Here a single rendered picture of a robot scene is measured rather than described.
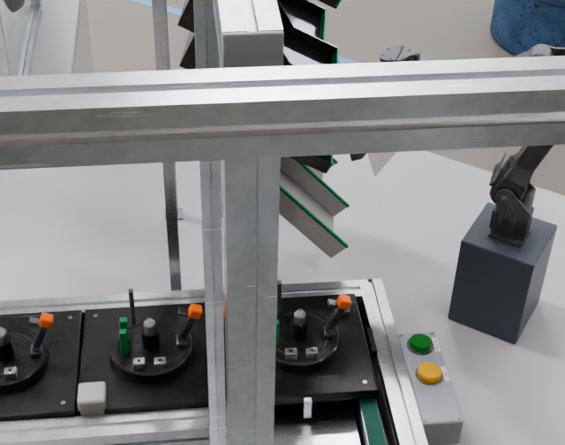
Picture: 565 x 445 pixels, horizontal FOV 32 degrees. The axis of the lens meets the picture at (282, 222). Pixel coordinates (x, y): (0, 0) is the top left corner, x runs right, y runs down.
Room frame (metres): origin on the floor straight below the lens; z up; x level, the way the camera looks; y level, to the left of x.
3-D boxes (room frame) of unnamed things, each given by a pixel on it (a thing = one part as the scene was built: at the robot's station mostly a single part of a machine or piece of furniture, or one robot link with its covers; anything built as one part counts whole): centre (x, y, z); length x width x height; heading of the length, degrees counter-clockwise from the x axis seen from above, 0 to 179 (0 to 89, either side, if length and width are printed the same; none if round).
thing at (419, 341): (1.24, -0.25, 0.96); 0.04 x 0.04 x 0.02
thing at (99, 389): (1.19, 0.22, 1.01); 0.24 x 0.24 x 0.13; 7
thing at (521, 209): (1.44, -0.42, 1.15); 0.09 x 0.07 x 0.06; 162
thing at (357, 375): (1.23, -0.03, 0.96); 0.24 x 0.24 x 0.02; 7
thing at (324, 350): (1.23, -0.03, 0.98); 0.14 x 0.14 x 0.02
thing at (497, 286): (1.44, -0.42, 0.96); 0.14 x 0.14 x 0.20; 61
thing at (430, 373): (1.17, -0.26, 0.96); 0.04 x 0.04 x 0.02
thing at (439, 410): (1.17, -0.26, 0.93); 0.21 x 0.07 x 0.06; 7
